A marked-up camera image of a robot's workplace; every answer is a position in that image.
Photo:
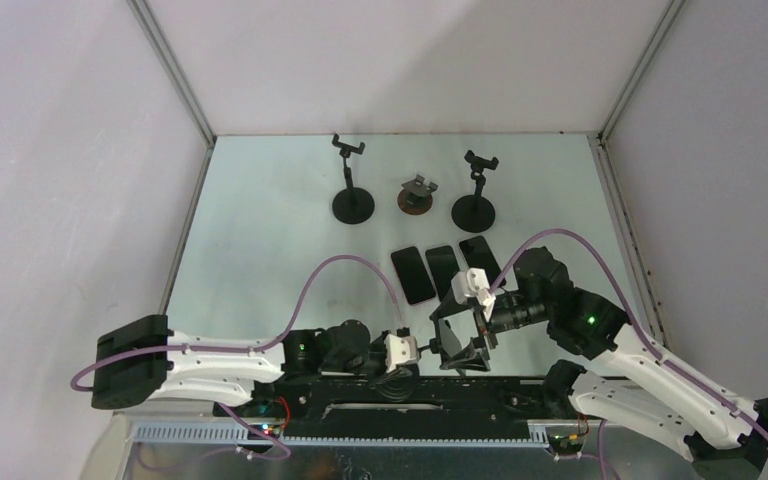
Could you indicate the black phone pink case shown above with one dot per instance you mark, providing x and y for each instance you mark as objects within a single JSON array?
[{"x": 413, "y": 275}]

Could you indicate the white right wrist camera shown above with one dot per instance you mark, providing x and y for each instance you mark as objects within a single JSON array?
[{"x": 471, "y": 288}]

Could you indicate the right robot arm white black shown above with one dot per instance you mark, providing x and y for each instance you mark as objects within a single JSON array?
[{"x": 613, "y": 370}]

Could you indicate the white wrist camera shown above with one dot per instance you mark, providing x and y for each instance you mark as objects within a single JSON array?
[
  {"x": 401, "y": 350},
  {"x": 471, "y": 288}
]

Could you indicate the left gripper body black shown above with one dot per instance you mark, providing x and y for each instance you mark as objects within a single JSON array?
[{"x": 369, "y": 361}]

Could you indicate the small teal phone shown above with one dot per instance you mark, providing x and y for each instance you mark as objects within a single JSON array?
[{"x": 443, "y": 265}]

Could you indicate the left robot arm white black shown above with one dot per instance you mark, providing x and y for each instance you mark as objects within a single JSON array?
[{"x": 147, "y": 360}]

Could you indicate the black smartphone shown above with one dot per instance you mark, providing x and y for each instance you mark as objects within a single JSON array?
[{"x": 478, "y": 254}]

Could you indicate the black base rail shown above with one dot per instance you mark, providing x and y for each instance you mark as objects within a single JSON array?
[{"x": 441, "y": 408}]

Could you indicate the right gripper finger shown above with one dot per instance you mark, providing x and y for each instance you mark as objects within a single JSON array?
[
  {"x": 448, "y": 307},
  {"x": 474, "y": 356}
]

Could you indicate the brown round phone stand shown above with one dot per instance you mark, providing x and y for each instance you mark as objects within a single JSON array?
[{"x": 416, "y": 196}]

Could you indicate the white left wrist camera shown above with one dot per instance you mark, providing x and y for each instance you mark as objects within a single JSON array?
[{"x": 401, "y": 350}]

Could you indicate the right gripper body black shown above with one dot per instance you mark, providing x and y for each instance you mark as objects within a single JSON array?
[{"x": 511, "y": 311}]

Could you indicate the black round-base phone stand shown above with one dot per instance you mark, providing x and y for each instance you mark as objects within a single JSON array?
[{"x": 474, "y": 213}]

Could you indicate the grey cable duct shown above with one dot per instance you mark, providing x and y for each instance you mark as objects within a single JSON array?
[{"x": 234, "y": 434}]

